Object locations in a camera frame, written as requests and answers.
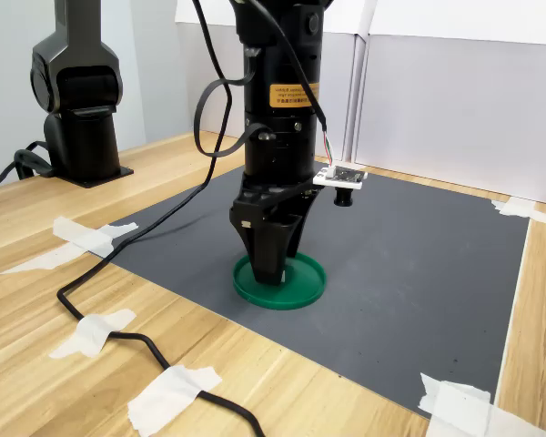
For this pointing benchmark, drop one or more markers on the dark grey mat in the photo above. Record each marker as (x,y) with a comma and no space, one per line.
(391,296)

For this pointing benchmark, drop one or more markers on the white camera box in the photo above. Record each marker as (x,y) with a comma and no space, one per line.
(341,179)

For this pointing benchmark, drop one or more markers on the white tape piece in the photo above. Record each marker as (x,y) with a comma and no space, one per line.
(91,241)
(455,405)
(164,400)
(91,334)
(509,209)

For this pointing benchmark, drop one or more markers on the round green lid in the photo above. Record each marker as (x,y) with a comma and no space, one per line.
(300,291)

